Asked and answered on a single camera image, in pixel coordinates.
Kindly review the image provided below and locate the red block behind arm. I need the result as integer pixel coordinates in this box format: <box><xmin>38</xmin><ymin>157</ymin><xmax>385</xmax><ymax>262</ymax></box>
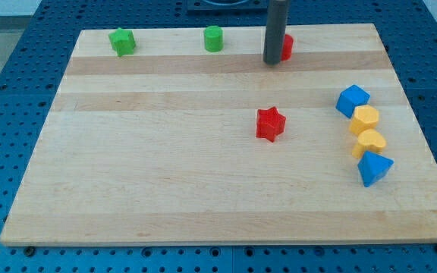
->
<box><xmin>281</xmin><ymin>34</ymin><xmax>294</xmax><ymax>61</ymax></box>

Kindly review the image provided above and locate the blue triangle block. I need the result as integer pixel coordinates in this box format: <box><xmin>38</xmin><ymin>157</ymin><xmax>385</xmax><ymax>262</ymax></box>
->
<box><xmin>357</xmin><ymin>151</ymin><xmax>394</xmax><ymax>187</ymax></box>

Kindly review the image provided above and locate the wooden board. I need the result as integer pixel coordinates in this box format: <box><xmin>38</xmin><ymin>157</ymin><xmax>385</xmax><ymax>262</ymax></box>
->
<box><xmin>0</xmin><ymin>24</ymin><xmax>437</xmax><ymax>246</ymax></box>

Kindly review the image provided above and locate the red star block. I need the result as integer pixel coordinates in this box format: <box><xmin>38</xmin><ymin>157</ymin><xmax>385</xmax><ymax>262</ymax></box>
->
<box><xmin>256</xmin><ymin>106</ymin><xmax>287</xmax><ymax>143</ymax></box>

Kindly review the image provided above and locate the green cylinder block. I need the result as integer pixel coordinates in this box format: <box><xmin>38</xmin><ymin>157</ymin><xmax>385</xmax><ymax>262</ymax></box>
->
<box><xmin>203</xmin><ymin>26</ymin><xmax>223</xmax><ymax>52</ymax></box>

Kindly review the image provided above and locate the green star block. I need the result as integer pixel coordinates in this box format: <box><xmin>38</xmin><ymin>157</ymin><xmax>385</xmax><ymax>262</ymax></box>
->
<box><xmin>108</xmin><ymin>28</ymin><xmax>136</xmax><ymax>57</ymax></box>

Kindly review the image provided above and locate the blue cube block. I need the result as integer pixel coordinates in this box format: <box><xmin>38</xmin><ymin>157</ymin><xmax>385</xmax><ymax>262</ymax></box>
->
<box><xmin>335</xmin><ymin>85</ymin><xmax>370</xmax><ymax>118</ymax></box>

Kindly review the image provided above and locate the yellow hexagon block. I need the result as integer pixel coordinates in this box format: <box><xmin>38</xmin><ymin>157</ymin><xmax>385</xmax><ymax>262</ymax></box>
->
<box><xmin>349</xmin><ymin>105</ymin><xmax>379</xmax><ymax>136</ymax></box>

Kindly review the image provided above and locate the yellow heart block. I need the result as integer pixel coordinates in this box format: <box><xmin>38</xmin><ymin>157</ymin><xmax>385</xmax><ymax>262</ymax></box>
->
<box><xmin>351</xmin><ymin>129</ymin><xmax>387</xmax><ymax>158</ymax></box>

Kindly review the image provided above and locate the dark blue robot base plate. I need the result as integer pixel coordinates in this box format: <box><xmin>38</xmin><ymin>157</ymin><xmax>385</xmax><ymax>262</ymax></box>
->
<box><xmin>184</xmin><ymin>0</ymin><xmax>269</xmax><ymax>14</ymax></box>

